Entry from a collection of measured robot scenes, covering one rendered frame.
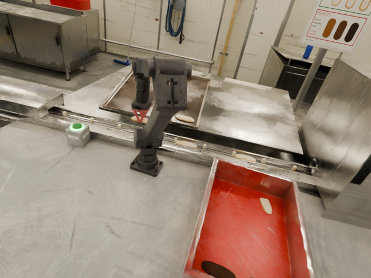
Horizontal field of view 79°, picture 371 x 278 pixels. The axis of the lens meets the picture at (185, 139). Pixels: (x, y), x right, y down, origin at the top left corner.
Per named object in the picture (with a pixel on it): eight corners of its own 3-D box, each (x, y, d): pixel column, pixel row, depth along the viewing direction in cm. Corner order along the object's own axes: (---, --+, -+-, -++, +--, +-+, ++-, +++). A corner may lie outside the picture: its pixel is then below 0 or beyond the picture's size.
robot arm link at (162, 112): (154, 104, 49) (197, 105, 52) (148, 50, 52) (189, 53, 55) (134, 150, 90) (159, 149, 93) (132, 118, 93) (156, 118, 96)
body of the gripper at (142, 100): (130, 107, 95) (131, 91, 91) (138, 98, 104) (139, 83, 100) (145, 111, 95) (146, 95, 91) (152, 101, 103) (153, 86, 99)
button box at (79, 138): (66, 150, 99) (63, 129, 93) (77, 140, 106) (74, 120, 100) (84, 154, 99) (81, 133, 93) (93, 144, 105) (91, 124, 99)
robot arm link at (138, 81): (137, 77, 89) (152, 78, 91) (135, 71, 94) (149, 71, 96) (136, 94, 93) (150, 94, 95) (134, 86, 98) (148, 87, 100)
